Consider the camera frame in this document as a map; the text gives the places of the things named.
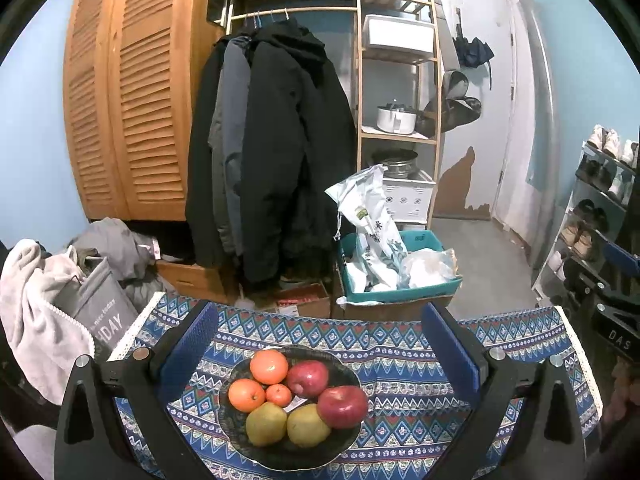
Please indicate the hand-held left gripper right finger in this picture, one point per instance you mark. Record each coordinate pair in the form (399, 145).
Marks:
(450, 347)

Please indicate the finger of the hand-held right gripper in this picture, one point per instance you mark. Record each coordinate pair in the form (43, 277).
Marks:
(622, 259)

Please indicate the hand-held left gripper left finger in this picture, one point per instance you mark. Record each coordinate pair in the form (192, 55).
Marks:
(192, 350)

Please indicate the large orange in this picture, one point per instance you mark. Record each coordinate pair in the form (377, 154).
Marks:
(246, 395)
(269, 366)

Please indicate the small orange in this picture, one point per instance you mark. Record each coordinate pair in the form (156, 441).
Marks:
(278, 394)

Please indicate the green speckled pear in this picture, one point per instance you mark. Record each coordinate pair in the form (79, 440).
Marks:
(265, 426)

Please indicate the dark red apple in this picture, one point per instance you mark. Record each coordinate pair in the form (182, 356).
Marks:
(307, 379)

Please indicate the bright red apple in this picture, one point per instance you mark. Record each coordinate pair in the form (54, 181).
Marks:
(342, 406)

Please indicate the yellow pear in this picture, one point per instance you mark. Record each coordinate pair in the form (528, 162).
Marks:
(307, 426)

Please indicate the dark glass plate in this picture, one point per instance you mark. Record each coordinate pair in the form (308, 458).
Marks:
(345, 442)

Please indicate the group of assorted shoes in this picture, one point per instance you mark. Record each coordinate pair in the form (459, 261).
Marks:
(580, 240)

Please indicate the blue patterned tablecloth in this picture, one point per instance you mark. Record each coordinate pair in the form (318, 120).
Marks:
(395, 360)

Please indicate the wooden drawer box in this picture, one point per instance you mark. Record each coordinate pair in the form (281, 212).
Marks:
(195, 280)

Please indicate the brown cardboard box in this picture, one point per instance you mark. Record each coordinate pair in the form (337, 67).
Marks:
(390, 311)

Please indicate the teal plastic crate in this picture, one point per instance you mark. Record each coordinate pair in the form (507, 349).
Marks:
(400, 295)

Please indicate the metal shoe rack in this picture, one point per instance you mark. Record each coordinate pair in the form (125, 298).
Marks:
(550, 280)

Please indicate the clear plastic bag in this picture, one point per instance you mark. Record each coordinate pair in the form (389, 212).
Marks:
(430, 267)

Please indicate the grey printed tote bag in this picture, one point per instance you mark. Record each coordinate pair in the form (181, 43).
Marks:
(100, 310)

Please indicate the red printed cardboard box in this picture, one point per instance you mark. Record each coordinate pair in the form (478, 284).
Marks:
(305, 301)

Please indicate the grey clothes pile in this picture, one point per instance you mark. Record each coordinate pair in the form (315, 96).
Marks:
(110, 245)

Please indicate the white printed rice bag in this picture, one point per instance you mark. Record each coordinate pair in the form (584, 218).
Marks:
(372, 220)

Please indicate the white perforated basket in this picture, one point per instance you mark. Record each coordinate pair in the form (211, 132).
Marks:
(410, 200)

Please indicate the white fleece blanket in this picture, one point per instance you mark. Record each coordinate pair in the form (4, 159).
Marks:
(35, 310)

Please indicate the grey vertical pipe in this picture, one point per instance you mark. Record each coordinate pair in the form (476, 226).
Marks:
(542, 110)

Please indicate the metal steamer pot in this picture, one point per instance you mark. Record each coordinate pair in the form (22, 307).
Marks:
(397, 166)

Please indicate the pale grey door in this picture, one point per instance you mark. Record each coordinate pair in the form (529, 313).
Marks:
(480, 110)

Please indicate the black hooded coat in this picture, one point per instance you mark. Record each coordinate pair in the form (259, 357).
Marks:
(295, 160)

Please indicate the grey jacket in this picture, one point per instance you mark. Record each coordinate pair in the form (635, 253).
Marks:
(230, 125)

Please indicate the grey hanging bag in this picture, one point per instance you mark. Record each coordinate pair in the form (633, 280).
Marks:
(450, 105)

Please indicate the white cooking pot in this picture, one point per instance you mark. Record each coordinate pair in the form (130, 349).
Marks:
(395, 119)

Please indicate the wooden ladder shelf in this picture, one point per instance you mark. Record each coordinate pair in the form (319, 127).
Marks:
(437, 110)

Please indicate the wooden louvered wardrobe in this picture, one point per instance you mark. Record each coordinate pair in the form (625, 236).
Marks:
(130, 110)

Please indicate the dark folded umbrella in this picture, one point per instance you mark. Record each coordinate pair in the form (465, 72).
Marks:
(475, 51)

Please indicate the grey folded board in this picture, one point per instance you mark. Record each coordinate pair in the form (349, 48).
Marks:
(446, 35)

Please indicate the wide white storage bin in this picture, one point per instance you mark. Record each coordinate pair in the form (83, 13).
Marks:
(397, 35)

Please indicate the wooden clothes rail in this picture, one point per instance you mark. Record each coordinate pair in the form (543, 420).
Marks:
(280, 12)

